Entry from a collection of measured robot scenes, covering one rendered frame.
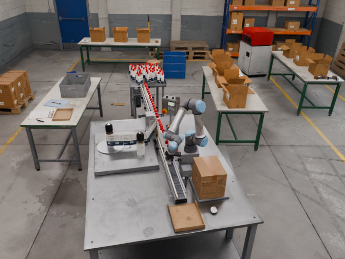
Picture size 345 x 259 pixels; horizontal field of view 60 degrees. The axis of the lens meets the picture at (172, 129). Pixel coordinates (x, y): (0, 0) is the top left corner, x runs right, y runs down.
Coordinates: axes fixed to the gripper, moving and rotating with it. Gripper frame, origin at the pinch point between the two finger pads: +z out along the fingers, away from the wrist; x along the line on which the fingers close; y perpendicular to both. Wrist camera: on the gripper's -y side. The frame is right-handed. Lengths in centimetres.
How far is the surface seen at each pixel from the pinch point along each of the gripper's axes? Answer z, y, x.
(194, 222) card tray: -24, -6, 70
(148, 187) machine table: 2.9, 26.7, 24.8
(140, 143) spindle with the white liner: 4.7, 27.8, -25.6
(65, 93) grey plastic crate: 120, 125, -189
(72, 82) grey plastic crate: 153, 120, -238
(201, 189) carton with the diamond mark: -23, -18, 43
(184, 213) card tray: -18, 1, 60
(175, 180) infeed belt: -1.4, -0.5, 22.4
